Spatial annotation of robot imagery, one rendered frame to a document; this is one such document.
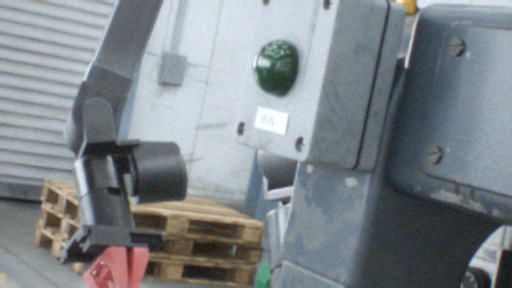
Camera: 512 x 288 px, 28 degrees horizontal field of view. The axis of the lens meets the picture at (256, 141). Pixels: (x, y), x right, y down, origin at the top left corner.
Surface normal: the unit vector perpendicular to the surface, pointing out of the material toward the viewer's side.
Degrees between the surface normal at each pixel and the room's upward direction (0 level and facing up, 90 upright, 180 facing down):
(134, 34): 62
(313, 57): 90
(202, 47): 90
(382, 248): 90
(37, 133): 91
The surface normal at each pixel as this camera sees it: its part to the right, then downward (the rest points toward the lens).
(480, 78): -0.83, -0.14
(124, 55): 0.37, -0.47
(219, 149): 0.51, 0.15
